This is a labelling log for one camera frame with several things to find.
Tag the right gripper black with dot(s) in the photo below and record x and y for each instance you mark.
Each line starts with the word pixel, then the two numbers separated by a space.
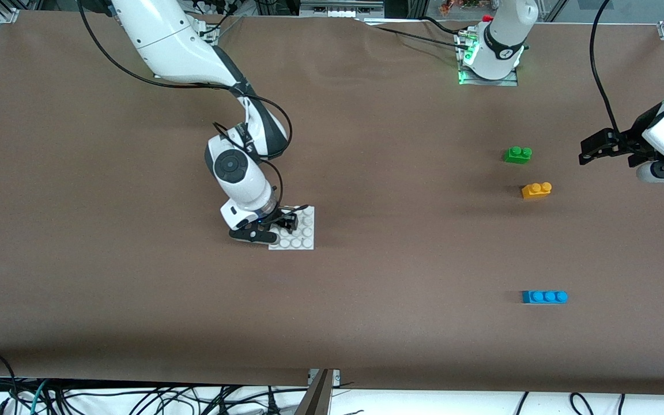
pixel 279 216

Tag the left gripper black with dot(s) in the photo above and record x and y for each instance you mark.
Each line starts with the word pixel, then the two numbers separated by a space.
pixel 633 143

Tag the white studded base plate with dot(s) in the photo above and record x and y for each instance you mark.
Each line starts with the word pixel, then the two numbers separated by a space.
pixel 302 233

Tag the yellow two-stud block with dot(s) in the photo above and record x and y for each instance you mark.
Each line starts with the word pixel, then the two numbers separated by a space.
pixel 535 191

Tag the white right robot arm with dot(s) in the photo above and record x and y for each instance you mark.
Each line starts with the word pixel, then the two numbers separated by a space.
pixel 165 34

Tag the green two-stud block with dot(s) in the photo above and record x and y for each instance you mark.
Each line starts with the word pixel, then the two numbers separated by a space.
pixel 517 155

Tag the blue three-stud block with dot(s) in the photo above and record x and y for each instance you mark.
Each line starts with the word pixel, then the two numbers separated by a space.
pixel 544 297

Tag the brown paper table cover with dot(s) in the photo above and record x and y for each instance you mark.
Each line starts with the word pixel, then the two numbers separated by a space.
pixel 309 288

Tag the small silver clamp plate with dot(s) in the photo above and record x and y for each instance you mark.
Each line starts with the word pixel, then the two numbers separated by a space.
pixel 336 377

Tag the grey metal bar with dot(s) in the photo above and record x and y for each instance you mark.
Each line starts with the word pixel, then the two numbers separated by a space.
pixel 314 397

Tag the orange red plastic parts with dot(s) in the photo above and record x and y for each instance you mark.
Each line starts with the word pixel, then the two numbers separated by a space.
pixel 459 4

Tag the white power strip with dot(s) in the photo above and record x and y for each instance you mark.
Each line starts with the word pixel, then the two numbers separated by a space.
pixel 340 8

